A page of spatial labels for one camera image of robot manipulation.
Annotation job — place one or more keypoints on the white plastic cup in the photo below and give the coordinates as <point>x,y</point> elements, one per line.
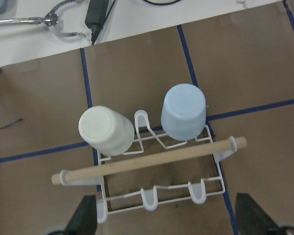
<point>107,131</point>

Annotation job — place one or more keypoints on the light blue plastic cup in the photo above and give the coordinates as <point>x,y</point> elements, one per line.
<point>183,114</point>

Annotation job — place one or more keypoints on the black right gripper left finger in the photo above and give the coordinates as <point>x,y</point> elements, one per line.
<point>84,220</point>

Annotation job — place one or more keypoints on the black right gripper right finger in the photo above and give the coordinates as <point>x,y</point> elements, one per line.
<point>253,220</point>

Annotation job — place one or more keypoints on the white wire cup rack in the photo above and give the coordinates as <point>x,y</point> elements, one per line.
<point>198,192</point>

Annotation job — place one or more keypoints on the metal tongs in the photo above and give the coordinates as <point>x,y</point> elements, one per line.
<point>49,20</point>

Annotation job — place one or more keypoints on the black power adapter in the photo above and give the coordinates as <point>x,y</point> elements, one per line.
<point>95,17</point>

